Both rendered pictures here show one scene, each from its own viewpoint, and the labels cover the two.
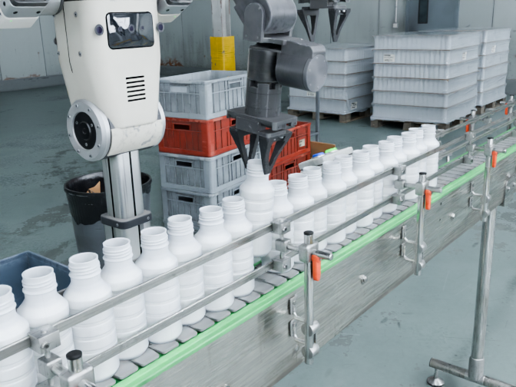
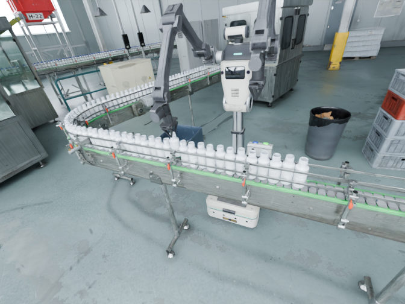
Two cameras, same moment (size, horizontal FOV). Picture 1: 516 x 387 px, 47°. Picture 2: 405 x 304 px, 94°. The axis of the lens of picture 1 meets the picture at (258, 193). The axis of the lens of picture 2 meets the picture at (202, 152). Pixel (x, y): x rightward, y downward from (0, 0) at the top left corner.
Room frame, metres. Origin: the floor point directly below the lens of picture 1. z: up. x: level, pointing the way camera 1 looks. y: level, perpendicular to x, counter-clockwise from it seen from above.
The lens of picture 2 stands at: (0.93, -1.03, 1.73)
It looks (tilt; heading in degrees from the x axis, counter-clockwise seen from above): 33 degrees down; 78
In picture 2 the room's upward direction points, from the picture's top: 7 degrees counter-clockwise
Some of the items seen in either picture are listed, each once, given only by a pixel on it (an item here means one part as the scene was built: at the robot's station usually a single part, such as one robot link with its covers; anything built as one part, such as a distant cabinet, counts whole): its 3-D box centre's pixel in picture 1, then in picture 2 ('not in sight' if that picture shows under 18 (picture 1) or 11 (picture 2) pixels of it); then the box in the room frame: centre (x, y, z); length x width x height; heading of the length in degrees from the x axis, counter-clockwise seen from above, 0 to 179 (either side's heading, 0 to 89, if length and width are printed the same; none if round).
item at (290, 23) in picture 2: not in sight; (265, 53); (3.72, 3.58, 1.00); 1.60 x 1.30 x 2.00; 33
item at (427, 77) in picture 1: (426, 78); not in sight; (7.90, -2.27, 0.59); 1.24 x 1.03 x 1.17; 143
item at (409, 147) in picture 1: (407, 165); (275, 167); (1.43, -0.37, 1.08); 0.06 x 0.06 x 0.17
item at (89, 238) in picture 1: (114, 237); (323, 134); (3.01, 0.79, 0.32); 0.45 x 0.45 x 0.64
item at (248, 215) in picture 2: not in sight; (237, 187); (1.55, 0.36, 0.24); 0.68 x 0.53 x 0.41; 51
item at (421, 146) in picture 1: (414, 160); (287, 169); (1.48, -0.40, 1.08); 0.06 x 0.06 x 0.17
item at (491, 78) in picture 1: (463, 68); not in sight; (9.19, -3.19, 0.59); 1.25 x 1.03 x 1.17; 142
